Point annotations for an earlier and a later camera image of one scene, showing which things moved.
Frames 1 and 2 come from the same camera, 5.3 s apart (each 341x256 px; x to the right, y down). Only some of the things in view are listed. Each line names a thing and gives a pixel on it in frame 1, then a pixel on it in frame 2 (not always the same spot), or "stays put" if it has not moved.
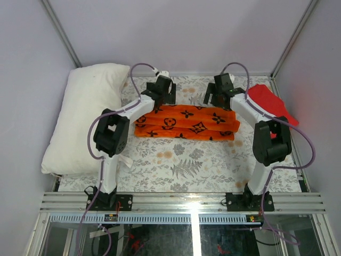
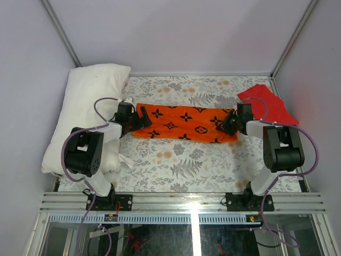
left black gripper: [169, 97] → [144, 122]
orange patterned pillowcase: [188, 122] stays put
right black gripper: [210, 91] → [224, 126]
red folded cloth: [272, 103] stays put
